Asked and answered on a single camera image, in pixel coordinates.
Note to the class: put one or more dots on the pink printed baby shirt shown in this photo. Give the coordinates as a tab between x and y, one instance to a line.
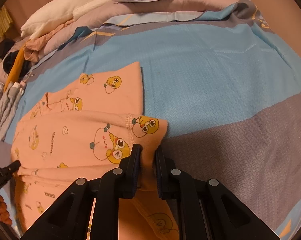
78	135

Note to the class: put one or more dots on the mustard yellow cloth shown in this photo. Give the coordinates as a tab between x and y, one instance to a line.
15	67

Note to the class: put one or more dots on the lilac quilt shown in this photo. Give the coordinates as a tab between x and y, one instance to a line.
165	7

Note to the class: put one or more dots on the dark pillow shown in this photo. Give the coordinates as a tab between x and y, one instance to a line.
3	46

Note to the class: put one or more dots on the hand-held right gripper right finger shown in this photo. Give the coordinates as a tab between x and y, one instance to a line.
164	177

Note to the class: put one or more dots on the pink-beige cloth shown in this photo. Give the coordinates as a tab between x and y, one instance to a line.
40	45

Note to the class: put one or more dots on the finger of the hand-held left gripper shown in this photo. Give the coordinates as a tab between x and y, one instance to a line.
13	168

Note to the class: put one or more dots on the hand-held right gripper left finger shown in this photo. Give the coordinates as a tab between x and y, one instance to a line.
130	175

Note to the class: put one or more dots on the person's left hand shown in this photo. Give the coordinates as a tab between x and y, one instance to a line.
3	210

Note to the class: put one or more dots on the white goose plush toy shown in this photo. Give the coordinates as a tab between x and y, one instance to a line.
65	10

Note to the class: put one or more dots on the navy cloth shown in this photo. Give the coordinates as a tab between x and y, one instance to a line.
9	63

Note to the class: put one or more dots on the folded grey clothes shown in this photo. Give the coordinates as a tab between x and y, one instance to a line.
8	112

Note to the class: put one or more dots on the yellow fringe hanging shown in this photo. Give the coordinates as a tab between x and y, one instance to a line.
4	25

